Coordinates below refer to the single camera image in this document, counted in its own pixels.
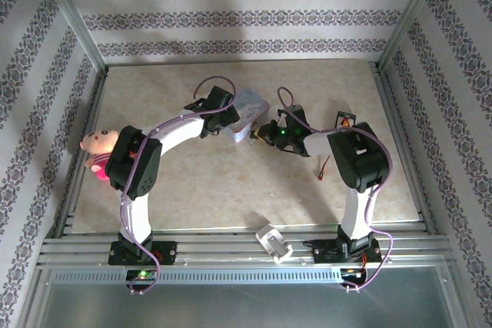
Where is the black orange snack packet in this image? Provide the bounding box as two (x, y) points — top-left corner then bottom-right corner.
(336, 111), (357, 130)

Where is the pink plush doll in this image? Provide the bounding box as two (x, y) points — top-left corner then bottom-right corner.
(79, 127), (121, 183)

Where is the small controller circuit board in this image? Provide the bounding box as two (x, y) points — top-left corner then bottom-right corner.
(340, 267), (366, 281)
(128, 269), (158, 282)

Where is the grey metal sheet panel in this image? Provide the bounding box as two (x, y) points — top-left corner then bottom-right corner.
(21, 270), (472, 328)

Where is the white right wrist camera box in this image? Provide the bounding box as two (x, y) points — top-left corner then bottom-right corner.
(277, 107), (294, 128)

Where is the red thin cord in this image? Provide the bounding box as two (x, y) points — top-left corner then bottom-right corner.
(317, 154), (332, 182)

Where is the white plastic mount bracket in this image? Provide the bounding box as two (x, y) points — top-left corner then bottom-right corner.
(255, 224), (294, 264)

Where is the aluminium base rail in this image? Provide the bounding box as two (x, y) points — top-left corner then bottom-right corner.
(36, 222), (450, 270)

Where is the aluminium side rail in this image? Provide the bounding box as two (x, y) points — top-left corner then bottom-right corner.
(371, 61), (437, 234)
(53, 70), (109, 237)

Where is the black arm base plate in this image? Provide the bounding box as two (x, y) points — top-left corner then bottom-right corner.
(108, 240), (178, 267)
(313, 245), (381, 267)

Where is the grey slotted cable duct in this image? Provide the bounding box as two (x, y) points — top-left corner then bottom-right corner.
(49, 268), (447, 287)

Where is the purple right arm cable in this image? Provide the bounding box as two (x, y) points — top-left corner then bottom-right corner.
(276, 86), (395, 294)

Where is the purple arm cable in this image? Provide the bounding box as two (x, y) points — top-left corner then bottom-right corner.
(118, 77), (239, 297)
(276, 86), (395, 294)

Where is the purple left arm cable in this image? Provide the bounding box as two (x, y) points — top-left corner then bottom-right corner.
(118, 77), (239, 297)

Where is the aluminium frame post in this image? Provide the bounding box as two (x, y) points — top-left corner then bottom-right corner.
(36, 0), (108, 72)
(376, 0), (447, 71)

